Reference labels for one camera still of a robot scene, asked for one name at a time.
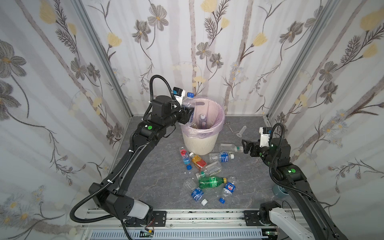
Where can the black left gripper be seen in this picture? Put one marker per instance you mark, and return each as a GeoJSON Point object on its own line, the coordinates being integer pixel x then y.
{"type": "Point", "coordinates": [184, 115]}

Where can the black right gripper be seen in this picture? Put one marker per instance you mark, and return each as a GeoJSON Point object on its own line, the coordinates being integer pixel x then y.
{"type": "Point", "coordinates": [252, 148]}

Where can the clear bottle purple label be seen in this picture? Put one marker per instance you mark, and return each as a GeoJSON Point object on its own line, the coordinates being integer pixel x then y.
{"type": "Point", "coordinates": [203, 121]}

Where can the clear bottle green label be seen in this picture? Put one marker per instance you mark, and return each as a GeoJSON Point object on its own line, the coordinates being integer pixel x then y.
{"type": "Point", "coordinates": [224, 147]}

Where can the clear bottle red blue label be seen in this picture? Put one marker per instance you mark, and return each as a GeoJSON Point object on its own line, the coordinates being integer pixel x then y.
{"type": "Point", "coordinates": [186, 158]}

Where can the clear bottle blue round logo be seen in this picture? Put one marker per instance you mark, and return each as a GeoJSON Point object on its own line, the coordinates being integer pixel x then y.
{"type": "Point", "coordinates": [227, 191]}

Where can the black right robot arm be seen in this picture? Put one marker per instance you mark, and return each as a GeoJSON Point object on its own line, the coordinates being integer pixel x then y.
{"type": "Point", "coordinates": [273, 149]}

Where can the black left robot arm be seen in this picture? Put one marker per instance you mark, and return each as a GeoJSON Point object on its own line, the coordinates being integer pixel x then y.
{"type": "Point", "coordinates": [111, 194]}

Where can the pink plastic bin liner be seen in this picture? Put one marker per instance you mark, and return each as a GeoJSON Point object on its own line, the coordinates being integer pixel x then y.
{"type": "Point", "coordinates": [215, 118]}

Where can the white ribbed waste bin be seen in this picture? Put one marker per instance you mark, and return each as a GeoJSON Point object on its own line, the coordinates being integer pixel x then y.
{"type": "Point", "coordinates": [199, 146]}

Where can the clear square bottle centre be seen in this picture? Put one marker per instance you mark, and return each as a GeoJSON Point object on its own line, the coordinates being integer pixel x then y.
{"type": "Point", "coordinates": [209, 170]}

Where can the orange drink bottle red label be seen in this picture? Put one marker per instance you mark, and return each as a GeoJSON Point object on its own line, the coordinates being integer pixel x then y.
{"type": "Point", "coordinates": [197, 161]}

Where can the green bottle yellow cap centre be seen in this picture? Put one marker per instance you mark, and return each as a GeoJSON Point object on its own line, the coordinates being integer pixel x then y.
{"type": "Point", "coordinates": [211, 182]}

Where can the clear bottle blue label front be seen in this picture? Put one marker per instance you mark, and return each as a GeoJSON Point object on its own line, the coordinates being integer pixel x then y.
{"type": "Point", "coordinates": [195, 192]}

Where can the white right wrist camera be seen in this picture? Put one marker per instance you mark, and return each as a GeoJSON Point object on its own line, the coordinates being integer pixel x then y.
{"type": "Point", "coordinates": [265, 133]}

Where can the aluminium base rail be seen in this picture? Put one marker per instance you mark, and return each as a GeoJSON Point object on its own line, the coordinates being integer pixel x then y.
{"type": "Point", "coordinates": [206, 224]}

